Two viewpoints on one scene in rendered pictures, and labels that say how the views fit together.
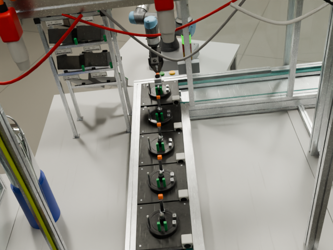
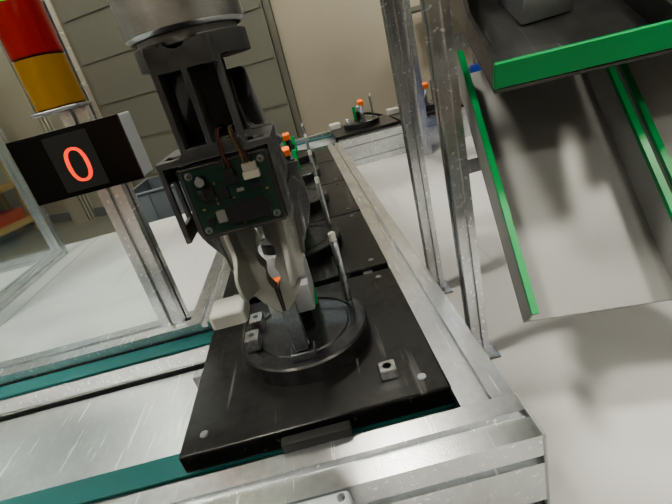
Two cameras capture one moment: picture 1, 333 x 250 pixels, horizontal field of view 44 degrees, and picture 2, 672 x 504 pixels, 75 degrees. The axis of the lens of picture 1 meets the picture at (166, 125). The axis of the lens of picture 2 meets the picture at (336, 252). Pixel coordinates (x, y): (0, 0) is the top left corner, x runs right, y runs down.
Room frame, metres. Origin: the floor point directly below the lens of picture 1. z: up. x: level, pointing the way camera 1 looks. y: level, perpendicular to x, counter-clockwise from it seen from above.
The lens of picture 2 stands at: (2.50, 0.04, 1.24)
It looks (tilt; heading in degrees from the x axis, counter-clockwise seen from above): 24 degrees down; 176
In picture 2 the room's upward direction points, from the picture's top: 15 degrees counter-clockwise
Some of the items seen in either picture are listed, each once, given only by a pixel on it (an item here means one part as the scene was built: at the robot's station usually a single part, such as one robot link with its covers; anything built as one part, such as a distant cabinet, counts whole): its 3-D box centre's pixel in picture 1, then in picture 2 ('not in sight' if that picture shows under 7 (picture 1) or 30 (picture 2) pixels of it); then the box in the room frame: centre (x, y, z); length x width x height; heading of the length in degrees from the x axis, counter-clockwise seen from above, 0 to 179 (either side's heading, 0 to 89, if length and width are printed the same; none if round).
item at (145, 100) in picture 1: (159, 93); (310, 347); (2.10, 0.01, 0.96); 0.24 x 0.24 x 0.02; 86
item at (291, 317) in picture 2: not in sight; (291, 310); (2.14, 0.01, 1.04); 0.04 x 0.02 x 0.08; 176
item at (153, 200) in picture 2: not in sight; (195, 193); (0.01, -0.48, 0.73); 0.62 x 0.42 x 0.23; 86
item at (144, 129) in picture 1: (159, 112); (293, 227); (1.84, 0.03, 1.01); 0.24 x 0.24 x 0.13; 86
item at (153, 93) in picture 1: (159, 91); (305, 333); (2.10, 0.01, 0.98); 0.14 x 0.14 x 0.02
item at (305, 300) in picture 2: (157, 81); (284, 266); (2.09, 0.01, 1.06); 0.08 x 0.04 x 0.07; 176
